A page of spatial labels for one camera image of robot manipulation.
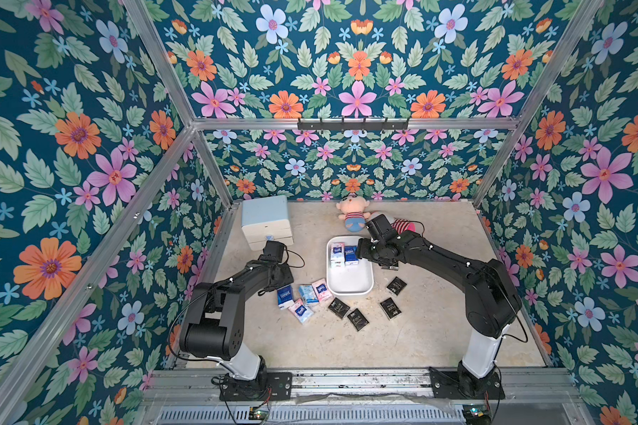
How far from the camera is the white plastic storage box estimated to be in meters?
0.89

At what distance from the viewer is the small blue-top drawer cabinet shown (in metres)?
0.95

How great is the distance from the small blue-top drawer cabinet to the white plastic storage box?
187 millimetres
